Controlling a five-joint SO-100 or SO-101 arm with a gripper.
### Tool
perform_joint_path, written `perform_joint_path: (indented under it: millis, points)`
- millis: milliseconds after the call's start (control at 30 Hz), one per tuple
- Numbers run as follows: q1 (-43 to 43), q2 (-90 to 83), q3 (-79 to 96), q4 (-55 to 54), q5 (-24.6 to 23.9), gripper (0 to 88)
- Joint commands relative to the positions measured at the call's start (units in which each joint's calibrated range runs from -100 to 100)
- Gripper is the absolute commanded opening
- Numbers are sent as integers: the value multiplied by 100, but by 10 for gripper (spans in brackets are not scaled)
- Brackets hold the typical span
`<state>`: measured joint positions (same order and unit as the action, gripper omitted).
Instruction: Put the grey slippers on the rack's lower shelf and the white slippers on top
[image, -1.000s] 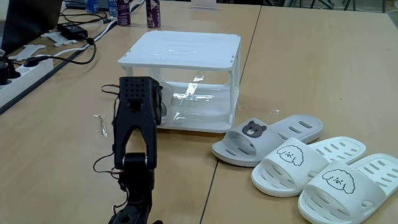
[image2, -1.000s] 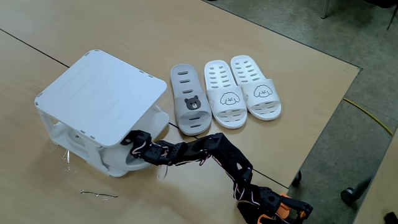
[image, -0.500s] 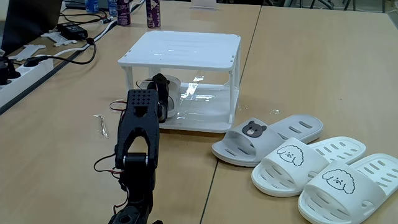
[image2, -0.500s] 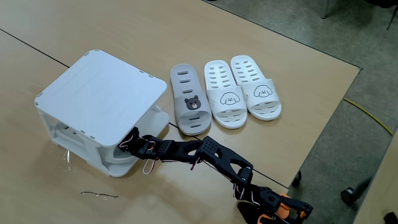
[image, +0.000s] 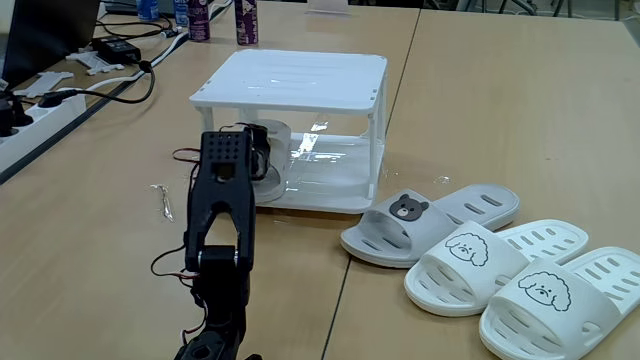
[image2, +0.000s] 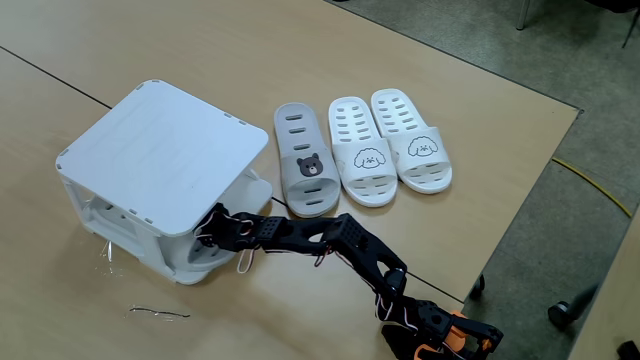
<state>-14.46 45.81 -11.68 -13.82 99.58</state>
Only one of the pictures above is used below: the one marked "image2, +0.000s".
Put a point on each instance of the grey bear-print slipper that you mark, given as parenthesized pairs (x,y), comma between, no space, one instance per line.
(290,170)
(200,275)

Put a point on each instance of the white dog-print slipper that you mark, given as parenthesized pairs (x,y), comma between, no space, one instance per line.
(440,157)
(345,165)

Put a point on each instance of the white two-shelf shoe rack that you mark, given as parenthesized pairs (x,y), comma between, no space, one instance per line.
(165,150)

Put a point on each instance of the long clear tape strip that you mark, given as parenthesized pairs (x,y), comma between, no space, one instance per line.
(160,313)

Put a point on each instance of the crumpled clear tape piece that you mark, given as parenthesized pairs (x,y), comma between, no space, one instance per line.
(108,251)

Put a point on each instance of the orange table clamp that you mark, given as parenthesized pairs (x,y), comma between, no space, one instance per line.
(455,337)

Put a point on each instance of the black table caster wheel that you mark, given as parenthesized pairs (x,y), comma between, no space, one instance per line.
(477,289)

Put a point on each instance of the black chair caster wheel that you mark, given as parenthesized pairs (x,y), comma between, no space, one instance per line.
(560,315)

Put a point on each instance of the metal chair leg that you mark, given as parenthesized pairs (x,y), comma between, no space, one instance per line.
(523,15)

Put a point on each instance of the black floor object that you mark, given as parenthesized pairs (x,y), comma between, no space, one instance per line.
(630,351)

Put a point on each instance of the dark chair seat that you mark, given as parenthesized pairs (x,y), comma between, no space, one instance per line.
(615,4)

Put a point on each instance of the black chair leg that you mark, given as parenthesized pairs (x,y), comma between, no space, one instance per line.
(631,29)

